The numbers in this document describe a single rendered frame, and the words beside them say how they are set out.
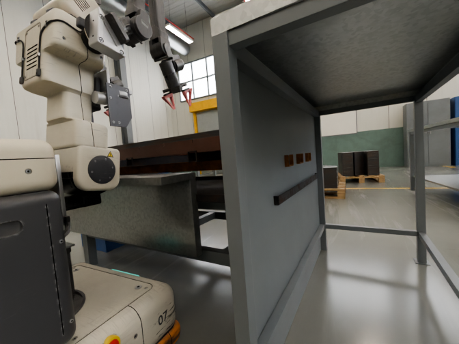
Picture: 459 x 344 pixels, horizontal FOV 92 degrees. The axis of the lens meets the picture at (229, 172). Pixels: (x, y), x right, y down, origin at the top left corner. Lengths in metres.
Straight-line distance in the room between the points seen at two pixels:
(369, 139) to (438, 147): 1.82
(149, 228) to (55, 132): 0.59
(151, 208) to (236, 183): 0.74
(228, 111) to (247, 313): 0.48
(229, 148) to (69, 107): 0.63
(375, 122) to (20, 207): 9.26
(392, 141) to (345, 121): 1.61
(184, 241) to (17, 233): 0.62
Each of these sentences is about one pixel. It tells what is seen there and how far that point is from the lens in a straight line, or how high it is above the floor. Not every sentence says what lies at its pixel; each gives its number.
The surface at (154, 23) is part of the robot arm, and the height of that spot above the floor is 1.31.
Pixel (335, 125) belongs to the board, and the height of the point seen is 1.60.
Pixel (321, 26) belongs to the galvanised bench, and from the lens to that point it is 0.72.
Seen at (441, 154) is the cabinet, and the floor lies 0.34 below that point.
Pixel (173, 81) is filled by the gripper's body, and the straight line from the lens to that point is 1.10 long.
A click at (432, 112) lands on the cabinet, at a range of 9.01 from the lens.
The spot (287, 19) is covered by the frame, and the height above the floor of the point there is 0.99.
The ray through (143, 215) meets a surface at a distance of 1.25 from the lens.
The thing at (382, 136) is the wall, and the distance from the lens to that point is 9.37.
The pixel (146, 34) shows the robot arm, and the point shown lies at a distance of 1.02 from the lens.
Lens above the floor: 0.73
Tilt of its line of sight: 4 degrees down
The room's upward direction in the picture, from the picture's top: 4 degrees counter-clockwise
